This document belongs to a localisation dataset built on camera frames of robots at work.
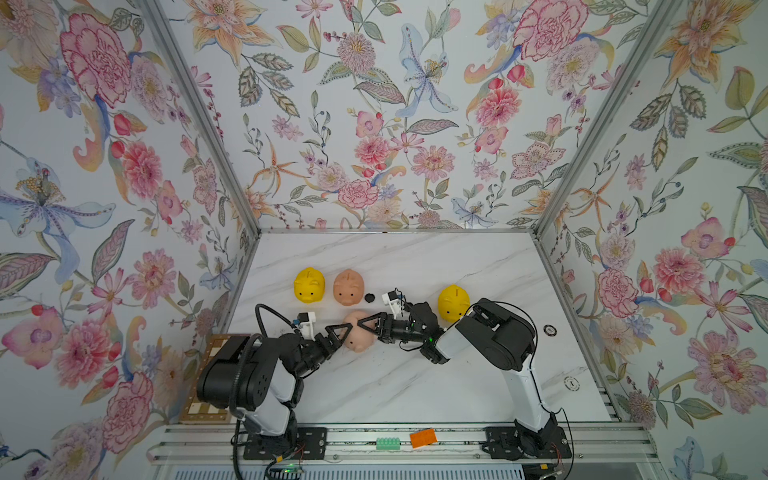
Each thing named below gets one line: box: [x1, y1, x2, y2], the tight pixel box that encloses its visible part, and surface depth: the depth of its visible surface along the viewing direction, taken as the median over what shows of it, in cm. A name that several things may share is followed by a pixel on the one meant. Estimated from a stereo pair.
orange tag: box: [410, 428, 438, 448], surface depth 77 cm
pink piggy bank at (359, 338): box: [343, 310, 377, 353], surface depth 86 cm
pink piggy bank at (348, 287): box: [333, 268, 365, 307], surface depth 97 cm
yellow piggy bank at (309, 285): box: [294, 267, 325, 304], surface depth 97 cm
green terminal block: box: [376, 437, 401, 450], surface depth 75 cm
